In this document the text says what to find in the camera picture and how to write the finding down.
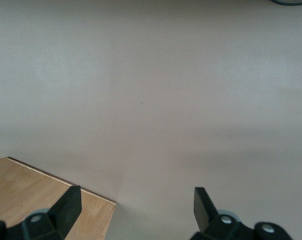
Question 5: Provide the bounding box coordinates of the dark round object edge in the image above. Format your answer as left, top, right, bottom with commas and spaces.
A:
269, 0, 302, 7

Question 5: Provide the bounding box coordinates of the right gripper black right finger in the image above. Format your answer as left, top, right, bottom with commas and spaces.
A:
189, 186, 294, 240

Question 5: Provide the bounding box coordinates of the wooden drawer cabinet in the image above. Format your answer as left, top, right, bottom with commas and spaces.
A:
0, 156, 116, 240

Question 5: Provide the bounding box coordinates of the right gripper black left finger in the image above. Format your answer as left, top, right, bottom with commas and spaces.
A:
0, 185, 82, 240

